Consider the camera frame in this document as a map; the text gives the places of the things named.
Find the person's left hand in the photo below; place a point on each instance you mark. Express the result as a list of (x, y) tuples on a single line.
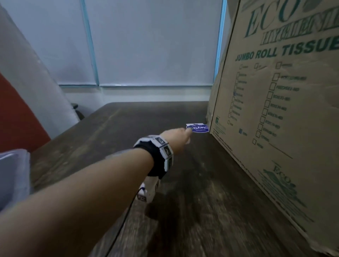
[(177, 139)]

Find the round blue sticker card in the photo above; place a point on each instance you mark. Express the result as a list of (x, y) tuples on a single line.
[(200, 129)]

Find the clear plastic storage bin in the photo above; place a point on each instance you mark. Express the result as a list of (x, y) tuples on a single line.
[(13, 174)]

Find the person's left forearm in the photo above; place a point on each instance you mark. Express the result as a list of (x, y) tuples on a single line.
[(74, 201)]

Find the black wristband with marker tiles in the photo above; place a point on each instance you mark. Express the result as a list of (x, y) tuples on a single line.
[(159, 153)]

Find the frosted glass partition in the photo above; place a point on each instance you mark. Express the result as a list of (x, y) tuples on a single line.
[(153, 39)]

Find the large printed cardboard box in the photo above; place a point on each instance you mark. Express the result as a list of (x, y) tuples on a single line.
[(280, 106)]

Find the red panel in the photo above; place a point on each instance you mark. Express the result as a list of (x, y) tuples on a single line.
[(18, 119)]

